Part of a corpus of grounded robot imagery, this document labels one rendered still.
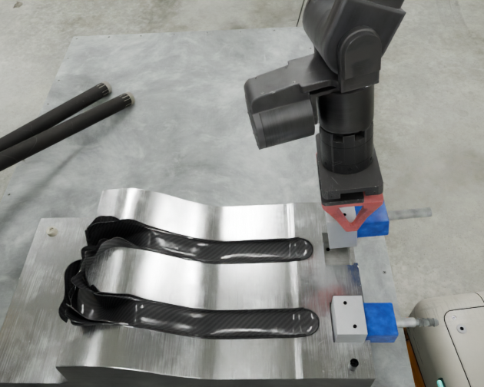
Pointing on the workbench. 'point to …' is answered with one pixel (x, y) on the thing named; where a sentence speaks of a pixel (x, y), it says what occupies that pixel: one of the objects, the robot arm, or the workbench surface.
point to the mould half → (279, 300)
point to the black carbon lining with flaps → (223, 325)
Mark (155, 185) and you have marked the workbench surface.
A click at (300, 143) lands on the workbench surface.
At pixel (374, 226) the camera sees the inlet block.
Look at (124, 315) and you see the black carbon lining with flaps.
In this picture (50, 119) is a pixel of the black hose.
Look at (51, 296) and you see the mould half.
